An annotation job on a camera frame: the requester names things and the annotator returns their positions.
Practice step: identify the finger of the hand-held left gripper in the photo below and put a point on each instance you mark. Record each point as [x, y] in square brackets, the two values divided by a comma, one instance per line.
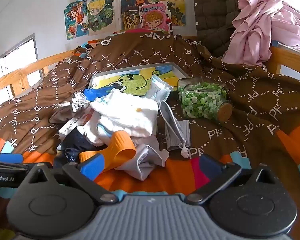
[12, 158]

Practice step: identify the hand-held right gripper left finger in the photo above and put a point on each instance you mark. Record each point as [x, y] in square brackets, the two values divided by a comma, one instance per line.
[90, 166]

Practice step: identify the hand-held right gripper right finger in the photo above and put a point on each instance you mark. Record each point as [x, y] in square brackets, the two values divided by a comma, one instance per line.
[210, 163]

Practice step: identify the dark navy printed sock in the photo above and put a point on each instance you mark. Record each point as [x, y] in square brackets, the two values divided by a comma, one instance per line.
[77, 142]

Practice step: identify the orange sock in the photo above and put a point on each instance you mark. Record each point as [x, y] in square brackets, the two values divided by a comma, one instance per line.
[121, 147]

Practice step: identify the white cotton cloth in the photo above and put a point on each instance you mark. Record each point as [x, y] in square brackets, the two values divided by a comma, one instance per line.
[125, 115]

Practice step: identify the white plastic tissue packet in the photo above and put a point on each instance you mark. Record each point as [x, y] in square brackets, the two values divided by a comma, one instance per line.
[160, 90]

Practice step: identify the grey box with drawing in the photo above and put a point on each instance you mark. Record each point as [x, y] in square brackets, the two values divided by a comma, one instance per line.
[140, 75]

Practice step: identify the white and orange carton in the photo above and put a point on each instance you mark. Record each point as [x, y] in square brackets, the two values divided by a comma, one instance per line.
[67, 130]

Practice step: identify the pale grey cloth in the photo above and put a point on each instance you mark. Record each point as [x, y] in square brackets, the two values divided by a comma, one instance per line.
[147, 162]

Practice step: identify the glass jar of green stars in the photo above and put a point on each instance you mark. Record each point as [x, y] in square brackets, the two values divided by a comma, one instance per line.
[202, 100]

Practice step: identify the yellow and blue cloth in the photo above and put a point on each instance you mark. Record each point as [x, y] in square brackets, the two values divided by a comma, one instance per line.
[93, 95]

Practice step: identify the window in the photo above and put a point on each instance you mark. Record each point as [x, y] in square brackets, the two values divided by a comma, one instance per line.
[17, 52]

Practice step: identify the brown printed blanket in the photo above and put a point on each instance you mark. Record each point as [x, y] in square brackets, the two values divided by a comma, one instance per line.
[165, 55]

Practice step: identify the pink cloth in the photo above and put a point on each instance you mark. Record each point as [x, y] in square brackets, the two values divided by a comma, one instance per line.
[255, 30]

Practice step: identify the olive quilted jacket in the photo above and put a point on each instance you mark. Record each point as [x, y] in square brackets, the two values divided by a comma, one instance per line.
[210, 17]

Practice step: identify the poster of orange-haired figure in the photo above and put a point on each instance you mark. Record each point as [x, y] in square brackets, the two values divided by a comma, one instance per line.
[75, 20]

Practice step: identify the poster of blond green figure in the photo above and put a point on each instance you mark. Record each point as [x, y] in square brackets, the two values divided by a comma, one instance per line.
[97, 12]

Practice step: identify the yellow landscape poster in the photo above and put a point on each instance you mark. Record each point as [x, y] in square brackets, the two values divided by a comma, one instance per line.
[177, 7]

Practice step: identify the blue and yellow swirl poster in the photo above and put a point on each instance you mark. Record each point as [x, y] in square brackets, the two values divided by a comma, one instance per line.
[130, 10]

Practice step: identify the wooden bed rail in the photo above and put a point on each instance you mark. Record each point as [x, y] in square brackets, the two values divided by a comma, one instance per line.
[20, 70]

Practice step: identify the wooden furniture frame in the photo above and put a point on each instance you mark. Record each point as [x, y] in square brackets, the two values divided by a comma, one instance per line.
[290, 57]

